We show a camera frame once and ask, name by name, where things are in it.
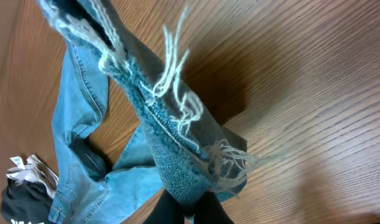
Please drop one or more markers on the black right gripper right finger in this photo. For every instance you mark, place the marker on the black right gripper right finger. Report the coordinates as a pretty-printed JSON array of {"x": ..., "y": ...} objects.
[{"x": 209, "y": 210}]

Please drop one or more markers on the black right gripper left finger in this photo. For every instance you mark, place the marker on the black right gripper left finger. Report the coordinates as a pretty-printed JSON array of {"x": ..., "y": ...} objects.
[{"x": 166, "y": 211}]

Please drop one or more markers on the blue denim jeans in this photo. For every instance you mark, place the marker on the blue denim jeans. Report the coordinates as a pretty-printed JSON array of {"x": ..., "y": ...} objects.
[{"x": 178, "y": 146}]

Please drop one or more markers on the folded beige garment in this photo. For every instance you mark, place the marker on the folded beige garment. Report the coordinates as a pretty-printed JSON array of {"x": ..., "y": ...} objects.
[{"x": 34, "y": 171}]

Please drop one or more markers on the black shirt white letters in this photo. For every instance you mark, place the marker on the black shirt white letters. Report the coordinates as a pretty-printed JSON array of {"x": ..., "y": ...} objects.
[{"x": 27, "y": 203}]

